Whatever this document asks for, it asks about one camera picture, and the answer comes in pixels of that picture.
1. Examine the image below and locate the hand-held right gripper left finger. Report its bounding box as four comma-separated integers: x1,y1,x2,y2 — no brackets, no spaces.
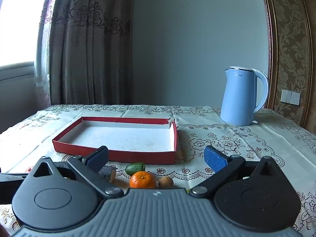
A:
32,146,124,199

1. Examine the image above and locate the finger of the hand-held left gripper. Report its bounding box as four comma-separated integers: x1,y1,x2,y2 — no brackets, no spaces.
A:
0,173,28,180

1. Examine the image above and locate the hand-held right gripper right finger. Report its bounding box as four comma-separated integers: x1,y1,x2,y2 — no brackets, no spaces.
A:
189,145,285,199

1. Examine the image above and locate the green cucumber piece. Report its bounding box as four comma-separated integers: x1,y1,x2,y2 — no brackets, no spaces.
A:
125,162,146,176

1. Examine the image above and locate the red cardboard box tray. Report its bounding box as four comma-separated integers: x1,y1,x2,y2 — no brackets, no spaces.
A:
52,117,178,165

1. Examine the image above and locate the large orange tangerine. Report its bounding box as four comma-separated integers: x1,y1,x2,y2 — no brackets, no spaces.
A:
130,171,157,189

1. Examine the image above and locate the brown longan fruit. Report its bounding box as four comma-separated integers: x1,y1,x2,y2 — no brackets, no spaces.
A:
158,176,174,188

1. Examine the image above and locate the light blue electric kettle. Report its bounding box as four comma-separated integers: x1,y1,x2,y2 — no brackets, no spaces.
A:
220,66,270,126

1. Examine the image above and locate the brown patterned curtain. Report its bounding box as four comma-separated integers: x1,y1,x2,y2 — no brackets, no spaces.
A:
48,0,134,107

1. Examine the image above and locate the gold framed wallpaper panel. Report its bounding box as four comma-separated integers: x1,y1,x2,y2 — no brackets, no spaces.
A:
259,0,316,134

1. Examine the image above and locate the sheer white curtain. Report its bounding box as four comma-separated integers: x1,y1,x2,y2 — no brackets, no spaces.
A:
34,0,61,109

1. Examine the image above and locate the window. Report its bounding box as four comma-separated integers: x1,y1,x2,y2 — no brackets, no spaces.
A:
0,0,53,70

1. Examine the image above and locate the white wall switch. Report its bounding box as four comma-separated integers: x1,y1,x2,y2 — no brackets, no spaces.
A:
281,89,301,105

